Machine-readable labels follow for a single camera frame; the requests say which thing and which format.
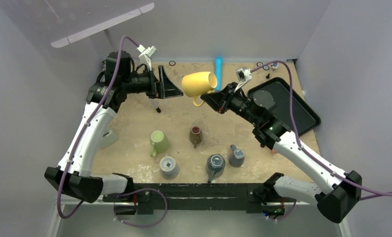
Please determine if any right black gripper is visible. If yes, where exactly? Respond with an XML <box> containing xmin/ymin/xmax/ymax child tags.
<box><xmin>201</xmin><ymin>82</ymin><xmax>260</xmax><ymax>126</ymax></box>

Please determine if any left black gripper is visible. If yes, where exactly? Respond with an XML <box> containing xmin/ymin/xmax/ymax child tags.
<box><xmin>122</xmin><ymin>65</ymin><xmax>183</xmax><ymax>99</ymax></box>

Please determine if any yellow mug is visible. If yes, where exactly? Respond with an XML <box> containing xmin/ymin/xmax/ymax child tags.
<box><xmin>182</xmin><ymin>72</ymin><xmax>218</xmax><ymax>107</ymax></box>

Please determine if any brown mug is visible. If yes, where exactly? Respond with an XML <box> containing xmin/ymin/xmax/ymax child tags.
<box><xmin>189</xmin><ymin>126</ymin><xmax>203</xmax><ymax>148</ymax></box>

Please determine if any green mug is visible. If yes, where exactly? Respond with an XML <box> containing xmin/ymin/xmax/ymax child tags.
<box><xmin>150</xmin><ymin>130</ymin><xmax>171</xmax><ymax>158</ymax></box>

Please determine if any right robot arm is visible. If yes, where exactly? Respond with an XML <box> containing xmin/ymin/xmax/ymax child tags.
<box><xmin>201</xmin><ymin>82</ymin><xmax>362</xmax><ymax>223</ymax></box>

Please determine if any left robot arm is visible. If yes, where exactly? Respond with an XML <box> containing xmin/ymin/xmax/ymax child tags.
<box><xmin>44</xmin><ymin>51</ymin><xmax>183</xmax><ymax>203</ymax></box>

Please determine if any slate blue mug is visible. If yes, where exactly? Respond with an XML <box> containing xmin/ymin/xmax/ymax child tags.
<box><xmin>229</xmin><ymin>144</ymin><xmax>245</xmax><ymax>167</ymax></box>

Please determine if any dark blue-grey mug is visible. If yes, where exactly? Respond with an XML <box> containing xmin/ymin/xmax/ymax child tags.
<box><xmin>205</xmin><ymin>154</ymin><xmax>226</xmax><ymax>184</ymax></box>

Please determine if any light grey mug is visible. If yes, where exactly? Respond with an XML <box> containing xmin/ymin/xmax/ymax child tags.
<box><xmin>159</xmin><ymin>156</ymin><xmax>180</xmax><ymax>180</ymax></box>

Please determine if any tripod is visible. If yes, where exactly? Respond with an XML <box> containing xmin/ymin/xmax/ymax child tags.
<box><xmin>150</xmin><ymin>98</ymin><xmax>161</xmax><ymax>113</ymax></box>

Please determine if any blue cylinder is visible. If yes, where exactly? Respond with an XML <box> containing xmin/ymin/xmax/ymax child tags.
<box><xmin>214</xmin><ymin>56</ymin><xmax>223</xmax><ymax>91</ymax></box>

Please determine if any small figurine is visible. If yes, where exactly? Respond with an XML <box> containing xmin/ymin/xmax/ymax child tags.
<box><xmin>271</xmin><ymin>62</ymin><xmax>278</xmax><ymax>72</ymax></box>

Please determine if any black tray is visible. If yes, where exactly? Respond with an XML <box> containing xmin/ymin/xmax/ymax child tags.
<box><xmin>247</xmin><ymin>77</ymin><xmax>321</xmax><ymax>137</ymax></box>

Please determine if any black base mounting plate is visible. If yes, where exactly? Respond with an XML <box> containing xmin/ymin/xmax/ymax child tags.
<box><xmin>103</xmin><ymin>183</ymin><xmax>293</xmax><ymax>214</ymax></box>

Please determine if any overhead light panel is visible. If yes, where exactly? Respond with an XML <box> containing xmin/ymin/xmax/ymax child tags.
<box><xmin>51</xmin><ymin>2</ymin><xmax>155</xmax><ymax>48</ymax></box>

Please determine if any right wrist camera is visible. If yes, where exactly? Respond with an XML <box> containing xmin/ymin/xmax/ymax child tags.
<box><xmin>234</xmin><ymin>67</ymin><xmax>252</xmax><ymax>92</ymax></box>

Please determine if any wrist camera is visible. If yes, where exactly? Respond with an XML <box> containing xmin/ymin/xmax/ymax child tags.
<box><xmin>137</xmin><ymin>44</ymin><xmax>157</xmax><ymax>71</ymax></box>
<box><xmin>234</xmin><ymin>67</ymin><xmax>252</xmax><ymax>92</ymax></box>

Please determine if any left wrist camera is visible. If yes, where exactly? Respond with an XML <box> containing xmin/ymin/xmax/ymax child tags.
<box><xmin>137</xmin><ymin>44</ymin><xmax>157</xmax><ymax>71</ymax></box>

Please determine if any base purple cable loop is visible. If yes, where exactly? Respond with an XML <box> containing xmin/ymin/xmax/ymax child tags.
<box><xmin>113</xmin><ymin>188</ymin><xmax>168</xmax><ymax>229</ymax></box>

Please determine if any aluminium frame rail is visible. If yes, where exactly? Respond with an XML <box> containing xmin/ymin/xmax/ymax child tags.
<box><xmin>45</xmin><ymin>202</ymin><xmax>352</xmax><ymax>237</ymax></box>

